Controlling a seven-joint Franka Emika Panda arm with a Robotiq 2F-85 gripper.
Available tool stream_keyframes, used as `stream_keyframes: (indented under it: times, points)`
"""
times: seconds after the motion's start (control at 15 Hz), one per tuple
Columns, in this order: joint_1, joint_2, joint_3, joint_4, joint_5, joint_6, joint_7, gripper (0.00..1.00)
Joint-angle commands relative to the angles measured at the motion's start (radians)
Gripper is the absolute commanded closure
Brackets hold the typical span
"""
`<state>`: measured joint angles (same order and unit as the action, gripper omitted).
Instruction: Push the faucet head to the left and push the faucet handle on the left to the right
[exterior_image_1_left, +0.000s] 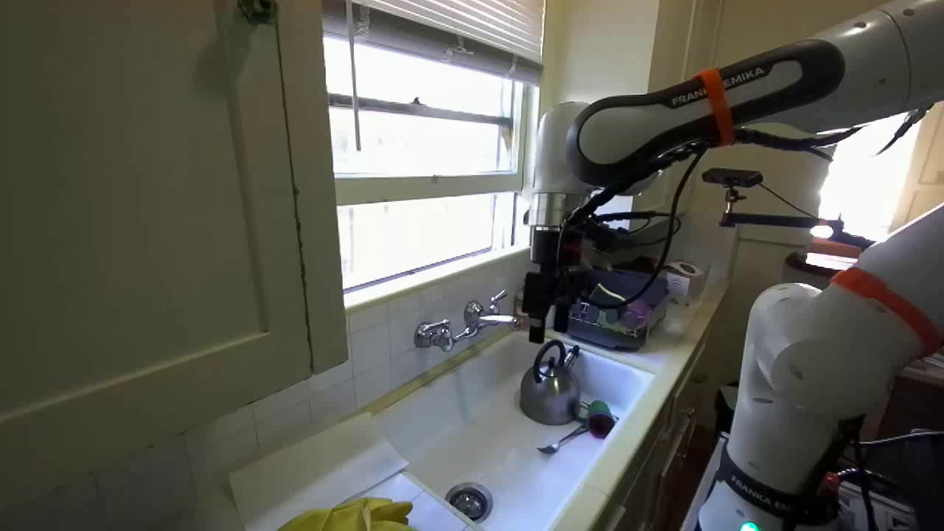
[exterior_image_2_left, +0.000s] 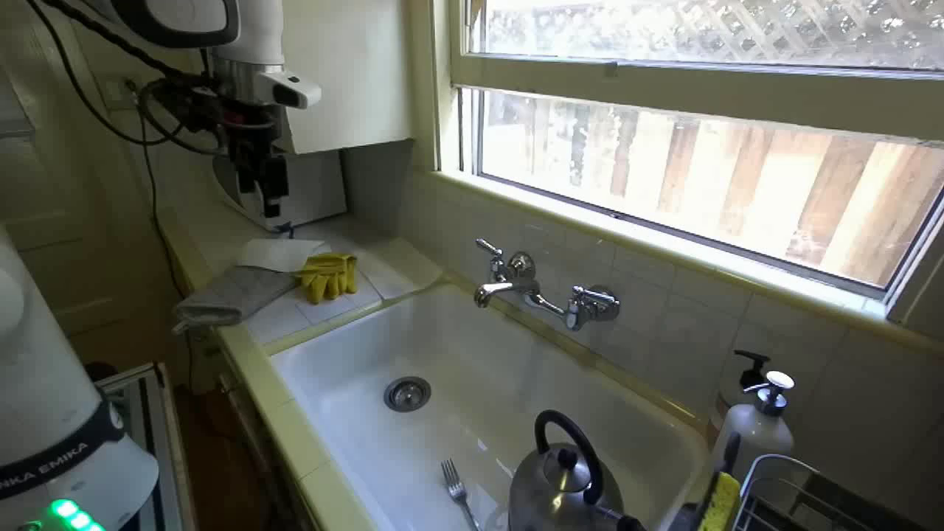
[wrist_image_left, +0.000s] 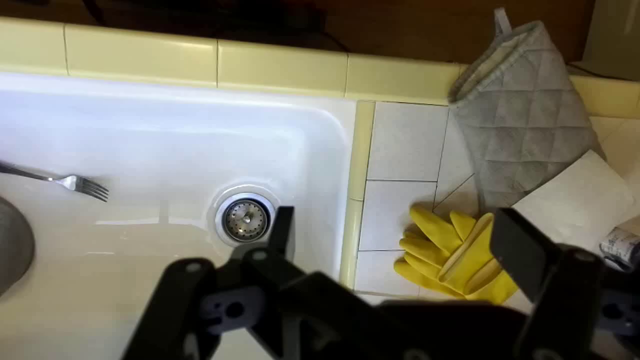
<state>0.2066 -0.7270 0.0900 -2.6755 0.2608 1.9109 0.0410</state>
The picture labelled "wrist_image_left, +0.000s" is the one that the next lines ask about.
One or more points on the silver metal fork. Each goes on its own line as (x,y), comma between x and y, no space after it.
(72,180)

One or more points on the metal sink drain strainer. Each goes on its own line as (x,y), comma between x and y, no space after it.
(244,218)

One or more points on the yellow rubber glove pair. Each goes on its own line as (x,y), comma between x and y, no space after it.
(461,261)

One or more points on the white paper sheet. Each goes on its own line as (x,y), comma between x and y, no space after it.
(580,200)

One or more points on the grey quilted oven mitt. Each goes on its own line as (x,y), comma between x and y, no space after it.
(520,112)

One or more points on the white sink basin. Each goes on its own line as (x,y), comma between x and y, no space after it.
(132,146)

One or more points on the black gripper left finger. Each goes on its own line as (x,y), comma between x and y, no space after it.
(181,300)

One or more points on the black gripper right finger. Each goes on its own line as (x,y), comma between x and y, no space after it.
(532,253)

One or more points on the dark grey small object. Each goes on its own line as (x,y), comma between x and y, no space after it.
(622,243)

